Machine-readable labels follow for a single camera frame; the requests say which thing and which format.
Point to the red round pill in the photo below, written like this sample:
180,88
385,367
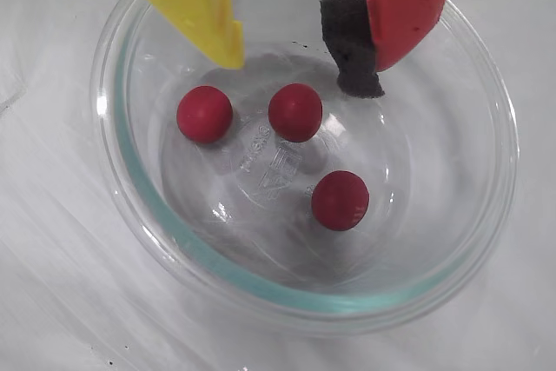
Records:
204,114
340,200
295,112

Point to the clear glass bowl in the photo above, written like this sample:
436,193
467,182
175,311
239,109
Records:
456,171

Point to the white tablecloth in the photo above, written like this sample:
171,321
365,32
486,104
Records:
43,214

